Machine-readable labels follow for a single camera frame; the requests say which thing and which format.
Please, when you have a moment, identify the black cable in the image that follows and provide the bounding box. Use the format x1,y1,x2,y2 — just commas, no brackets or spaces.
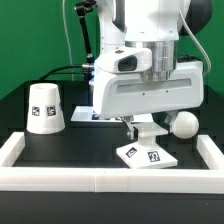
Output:
38,64,96,82

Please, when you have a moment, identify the white lamp base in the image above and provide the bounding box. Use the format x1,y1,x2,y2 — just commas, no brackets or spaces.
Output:
116,122,178,169

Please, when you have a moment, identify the white lamp bulb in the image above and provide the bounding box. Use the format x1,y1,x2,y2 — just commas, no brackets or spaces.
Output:
172,111,199,139

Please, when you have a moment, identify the white U-shaped fence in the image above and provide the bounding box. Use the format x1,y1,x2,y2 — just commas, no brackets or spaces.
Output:
0,132,224,194

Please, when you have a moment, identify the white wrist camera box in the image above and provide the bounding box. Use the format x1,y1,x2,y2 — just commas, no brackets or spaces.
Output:
95,47,152,74

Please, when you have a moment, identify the grey hanging cable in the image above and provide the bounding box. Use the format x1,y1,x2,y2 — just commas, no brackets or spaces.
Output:
61,0,75,67

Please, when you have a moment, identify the white lamp shade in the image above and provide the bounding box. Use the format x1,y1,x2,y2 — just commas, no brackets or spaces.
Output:
27,83,65,134

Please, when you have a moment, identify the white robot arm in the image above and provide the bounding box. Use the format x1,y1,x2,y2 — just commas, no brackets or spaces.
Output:
93,0,213,133

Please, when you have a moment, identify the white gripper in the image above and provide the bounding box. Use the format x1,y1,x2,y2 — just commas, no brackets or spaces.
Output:
93,61,204,140

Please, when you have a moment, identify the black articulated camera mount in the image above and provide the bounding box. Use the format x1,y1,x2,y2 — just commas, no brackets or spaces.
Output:
75,0,97,64

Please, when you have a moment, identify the white marker tag plate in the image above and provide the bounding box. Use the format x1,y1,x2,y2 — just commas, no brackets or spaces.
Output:
71,106,153,123

